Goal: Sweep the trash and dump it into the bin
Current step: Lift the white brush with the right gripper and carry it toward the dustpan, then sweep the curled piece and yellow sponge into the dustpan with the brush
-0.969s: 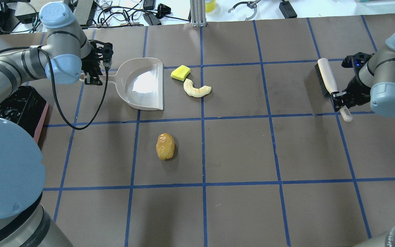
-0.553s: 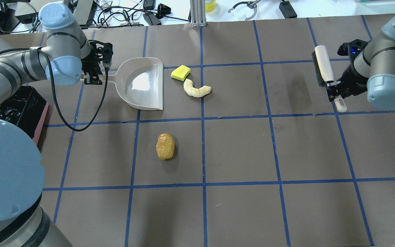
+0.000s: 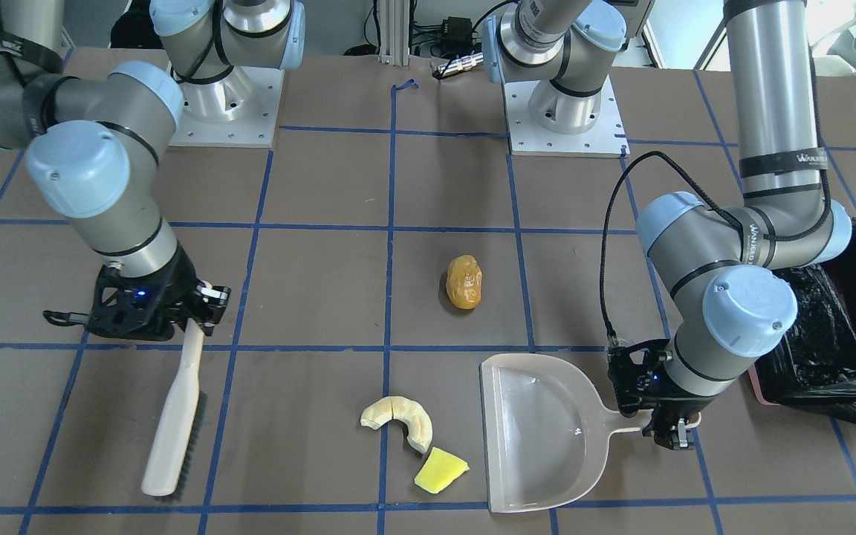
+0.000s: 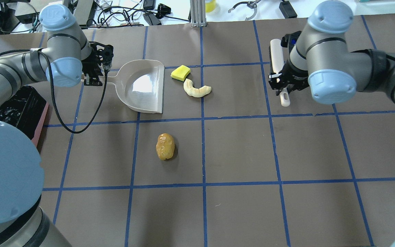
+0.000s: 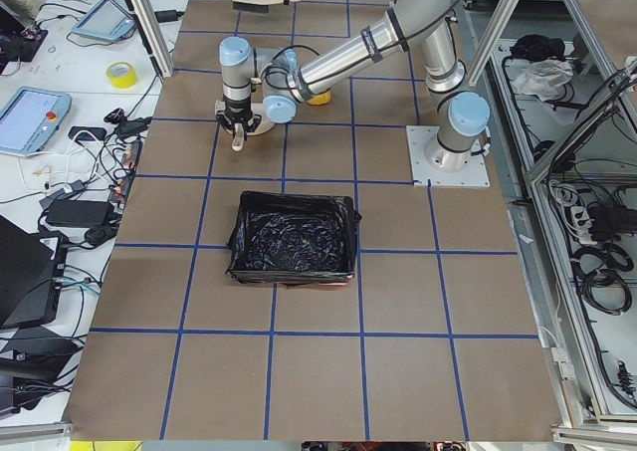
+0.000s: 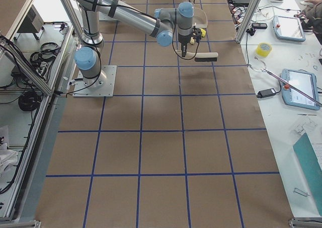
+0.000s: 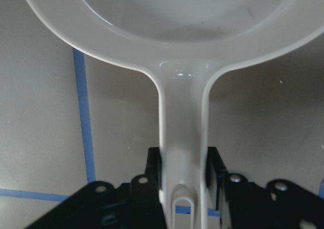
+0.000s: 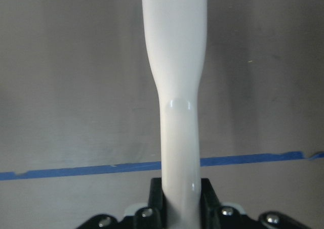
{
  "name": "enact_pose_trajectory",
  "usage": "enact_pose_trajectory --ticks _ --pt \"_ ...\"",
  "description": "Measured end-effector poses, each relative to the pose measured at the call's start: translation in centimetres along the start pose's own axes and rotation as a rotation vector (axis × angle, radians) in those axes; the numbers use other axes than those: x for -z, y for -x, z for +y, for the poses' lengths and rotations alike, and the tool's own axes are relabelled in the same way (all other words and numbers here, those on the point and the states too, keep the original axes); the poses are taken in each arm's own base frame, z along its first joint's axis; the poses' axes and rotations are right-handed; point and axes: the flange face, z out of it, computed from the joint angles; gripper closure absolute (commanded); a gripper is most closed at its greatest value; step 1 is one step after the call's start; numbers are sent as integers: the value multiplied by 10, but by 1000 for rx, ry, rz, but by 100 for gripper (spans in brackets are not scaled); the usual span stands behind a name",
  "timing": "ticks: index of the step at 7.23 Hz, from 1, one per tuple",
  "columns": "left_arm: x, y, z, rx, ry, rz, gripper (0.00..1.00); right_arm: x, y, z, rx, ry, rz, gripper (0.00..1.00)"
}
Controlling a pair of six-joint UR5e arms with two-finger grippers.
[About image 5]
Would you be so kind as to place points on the black lined trash bin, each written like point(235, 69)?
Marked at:
point(294, 239)

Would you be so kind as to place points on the black power adapter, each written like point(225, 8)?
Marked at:
point(79, 213)

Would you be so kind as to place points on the white crumpled cloth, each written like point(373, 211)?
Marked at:
point(544, 80)

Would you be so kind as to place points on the blue teach pendant near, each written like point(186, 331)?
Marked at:
point(30, 118)

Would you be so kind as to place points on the yellow tape roll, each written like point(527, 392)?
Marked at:
point(121, 75)

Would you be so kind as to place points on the aluminium frame post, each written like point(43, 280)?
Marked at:
point(152, 39)

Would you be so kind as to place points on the black dustpan-side gripper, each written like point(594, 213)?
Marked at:
point(236, 108)

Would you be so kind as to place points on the orange trash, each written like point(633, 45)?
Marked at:
point(320, 99)

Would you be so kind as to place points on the silver robot arm near bin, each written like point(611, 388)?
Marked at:
point(263, 87)

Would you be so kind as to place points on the blue teach pendant far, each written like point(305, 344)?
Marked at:
point(106, 21)

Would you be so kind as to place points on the blue teach pendant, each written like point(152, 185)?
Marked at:
point(30, 118)
point(106, 21)

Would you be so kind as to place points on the beige hand brush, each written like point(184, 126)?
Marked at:
point(259, 6)

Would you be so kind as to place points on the beige dustpan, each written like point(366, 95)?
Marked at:
point(237, 141)

